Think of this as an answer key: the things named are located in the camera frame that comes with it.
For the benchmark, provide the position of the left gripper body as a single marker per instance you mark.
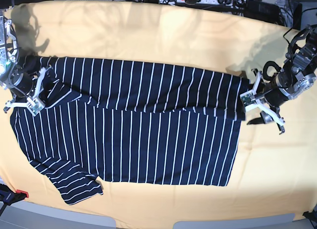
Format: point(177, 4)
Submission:
point(274, 90)

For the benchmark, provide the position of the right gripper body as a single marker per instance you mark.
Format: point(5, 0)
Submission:
point(25, 89)

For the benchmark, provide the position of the navy white striped T-shirt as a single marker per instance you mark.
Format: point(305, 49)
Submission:
point(130, 121)

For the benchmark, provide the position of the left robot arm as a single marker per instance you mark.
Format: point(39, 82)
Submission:
point(299, 66)

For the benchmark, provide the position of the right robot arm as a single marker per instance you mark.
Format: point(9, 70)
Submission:
point(9, 56)

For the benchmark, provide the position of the yellow tablecloth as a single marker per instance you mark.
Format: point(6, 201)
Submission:
point(273, 174)

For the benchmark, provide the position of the black power adapter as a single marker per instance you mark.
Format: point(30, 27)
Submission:
point(260, 8)

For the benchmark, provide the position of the black clamp right corner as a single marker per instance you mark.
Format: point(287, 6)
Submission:
point(312, 217)

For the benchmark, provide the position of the red black clamp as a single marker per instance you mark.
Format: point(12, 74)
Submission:
point(8, 197)

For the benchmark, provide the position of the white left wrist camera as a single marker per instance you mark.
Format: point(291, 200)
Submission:
point(248, 100)

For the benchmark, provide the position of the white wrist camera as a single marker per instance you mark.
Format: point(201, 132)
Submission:
point(248, 100)
point(35, 105)

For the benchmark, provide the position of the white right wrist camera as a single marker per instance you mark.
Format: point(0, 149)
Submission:
point(35, 105)

